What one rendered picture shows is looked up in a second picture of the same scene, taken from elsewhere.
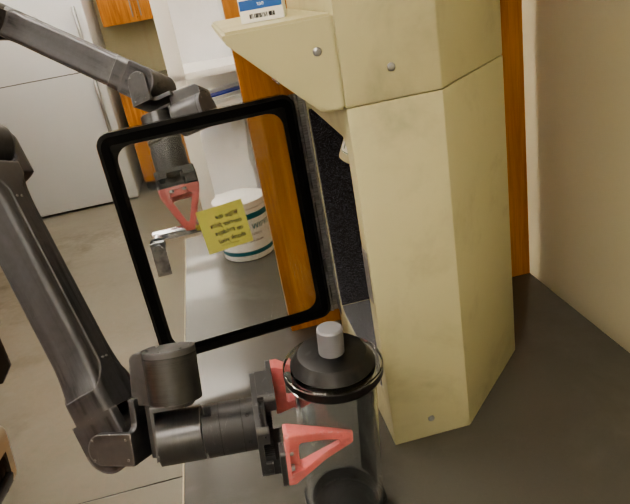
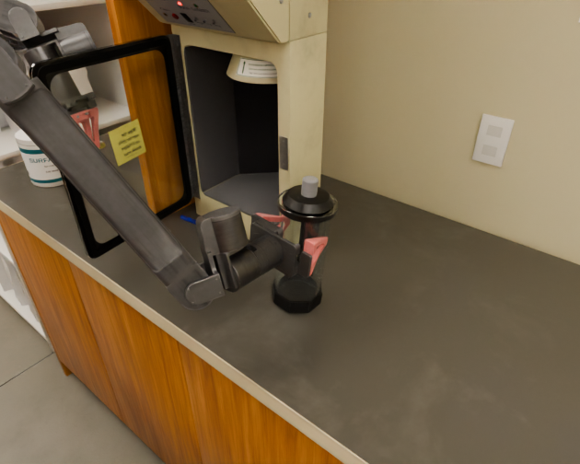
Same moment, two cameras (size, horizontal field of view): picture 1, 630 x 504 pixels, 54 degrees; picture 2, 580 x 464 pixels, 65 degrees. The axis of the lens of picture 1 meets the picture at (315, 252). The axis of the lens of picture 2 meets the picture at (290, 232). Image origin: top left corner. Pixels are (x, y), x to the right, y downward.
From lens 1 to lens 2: 0.52 m
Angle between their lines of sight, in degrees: 40
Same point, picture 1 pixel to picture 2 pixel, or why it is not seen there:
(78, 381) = (165, 250)
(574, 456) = (375, 236)
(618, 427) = (381, 219)
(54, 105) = not seen: outside the picture
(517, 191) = not seen: hidden behind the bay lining
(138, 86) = (22, 21)
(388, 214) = (300, 111)
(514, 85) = not seen: hidden behind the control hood
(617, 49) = (347, 17)
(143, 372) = (213, 231)
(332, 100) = (284, 35)
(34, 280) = (109, 180)
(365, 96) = (297, 33)
